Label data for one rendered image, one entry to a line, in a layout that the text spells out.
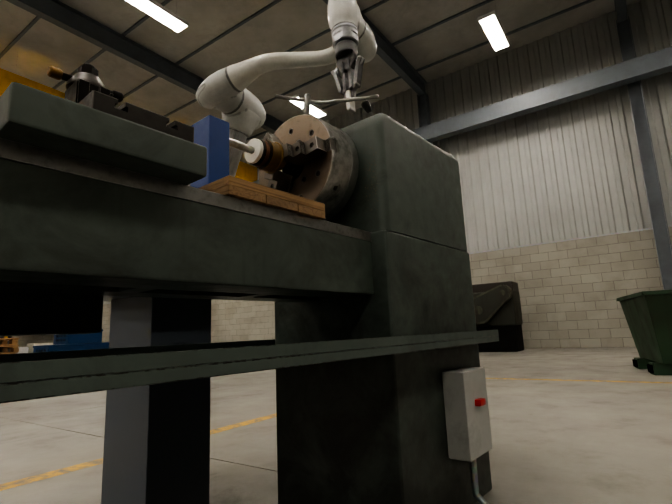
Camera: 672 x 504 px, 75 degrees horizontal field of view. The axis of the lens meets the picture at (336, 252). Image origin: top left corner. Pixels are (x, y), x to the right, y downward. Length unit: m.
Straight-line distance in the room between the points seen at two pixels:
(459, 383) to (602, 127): 10.78
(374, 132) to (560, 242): 10.09
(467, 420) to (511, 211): 10.39
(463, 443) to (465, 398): 0.13
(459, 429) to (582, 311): 9.76
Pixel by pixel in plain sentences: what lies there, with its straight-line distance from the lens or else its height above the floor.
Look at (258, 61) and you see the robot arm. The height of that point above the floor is 1.56.
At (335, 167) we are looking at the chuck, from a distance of 1.25.
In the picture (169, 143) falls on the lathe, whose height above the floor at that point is 0.91.
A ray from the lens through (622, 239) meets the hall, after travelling 11.21.
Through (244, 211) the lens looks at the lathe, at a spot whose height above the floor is 0.84.
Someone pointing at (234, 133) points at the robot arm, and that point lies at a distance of 1.90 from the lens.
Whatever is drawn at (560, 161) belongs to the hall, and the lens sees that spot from 11.81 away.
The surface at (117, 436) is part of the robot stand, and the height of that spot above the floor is 0.27.
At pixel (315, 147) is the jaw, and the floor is 1.08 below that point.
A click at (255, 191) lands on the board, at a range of 0.97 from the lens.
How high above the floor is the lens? 0.58
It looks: 10 degrees up
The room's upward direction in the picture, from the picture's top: 2 degrees counter-clockwise
